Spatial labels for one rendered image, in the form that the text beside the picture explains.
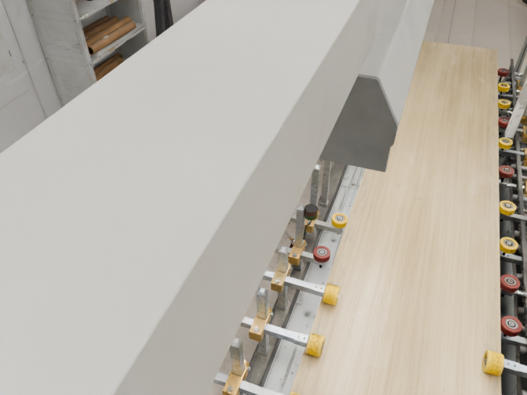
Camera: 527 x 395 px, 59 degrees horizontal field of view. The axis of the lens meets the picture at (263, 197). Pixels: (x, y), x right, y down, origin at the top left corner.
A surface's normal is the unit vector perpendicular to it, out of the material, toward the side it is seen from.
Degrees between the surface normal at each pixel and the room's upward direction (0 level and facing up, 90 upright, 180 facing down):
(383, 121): 90
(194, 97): 0
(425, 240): 0
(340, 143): 90
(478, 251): 0
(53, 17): 90
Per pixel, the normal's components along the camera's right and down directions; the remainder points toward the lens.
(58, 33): -0.35, 0.62
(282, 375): -0.02, -0.75
